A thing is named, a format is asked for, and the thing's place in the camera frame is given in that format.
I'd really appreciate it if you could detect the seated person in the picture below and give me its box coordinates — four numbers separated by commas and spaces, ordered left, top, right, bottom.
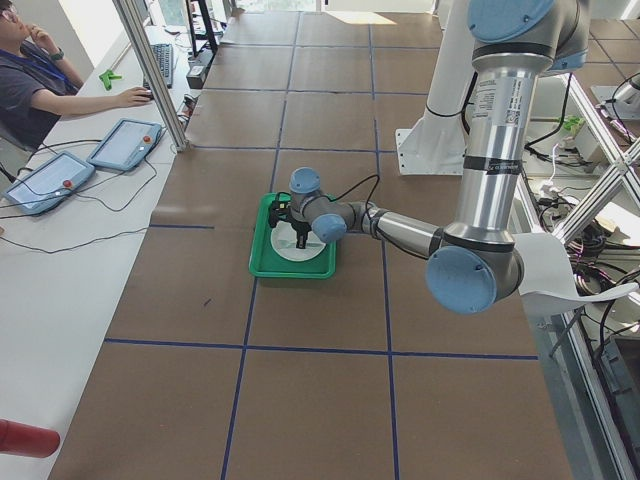
1, 1, 151, 150

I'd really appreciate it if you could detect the near blue teach pendant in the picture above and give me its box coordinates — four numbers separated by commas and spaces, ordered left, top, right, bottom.
3, 152, 95, 215

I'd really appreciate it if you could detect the far blue teach pendant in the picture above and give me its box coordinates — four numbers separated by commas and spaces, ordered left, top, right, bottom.
87, 118, 162, 172

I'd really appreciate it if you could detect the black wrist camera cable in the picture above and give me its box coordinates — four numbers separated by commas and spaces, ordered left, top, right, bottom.
329, 174, 382, 221

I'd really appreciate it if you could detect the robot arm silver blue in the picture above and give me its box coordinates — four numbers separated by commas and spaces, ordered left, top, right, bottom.
289, 1, 590, 314

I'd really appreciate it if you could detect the red cylinder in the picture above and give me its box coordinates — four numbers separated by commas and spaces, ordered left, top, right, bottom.
1, 419, 60, 458

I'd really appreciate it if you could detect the green plastic tray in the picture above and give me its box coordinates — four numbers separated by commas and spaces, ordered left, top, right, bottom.
249, 193, 337, 279

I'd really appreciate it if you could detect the white round plate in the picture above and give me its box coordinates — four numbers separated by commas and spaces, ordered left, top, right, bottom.
270, 222, 326, 262

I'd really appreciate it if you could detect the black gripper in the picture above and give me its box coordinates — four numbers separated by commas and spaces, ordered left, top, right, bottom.
290, 217, 311, 249

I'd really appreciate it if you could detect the black keyboard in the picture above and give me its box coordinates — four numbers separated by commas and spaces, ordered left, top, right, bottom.
151, 43, 174, 89

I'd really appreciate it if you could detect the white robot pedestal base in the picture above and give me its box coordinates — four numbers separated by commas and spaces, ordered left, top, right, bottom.
396, 1, 475, 175

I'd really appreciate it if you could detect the green clamp tool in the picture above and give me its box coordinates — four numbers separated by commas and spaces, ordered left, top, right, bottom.
99, 69, 122, 91

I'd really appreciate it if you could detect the aluminium frame post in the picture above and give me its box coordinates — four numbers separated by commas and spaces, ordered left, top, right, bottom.
113, 0, 188, 152

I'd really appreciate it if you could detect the blue teach pendant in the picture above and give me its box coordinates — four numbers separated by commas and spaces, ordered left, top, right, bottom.
87, 118, 162, 172
3, 152, 95, 215

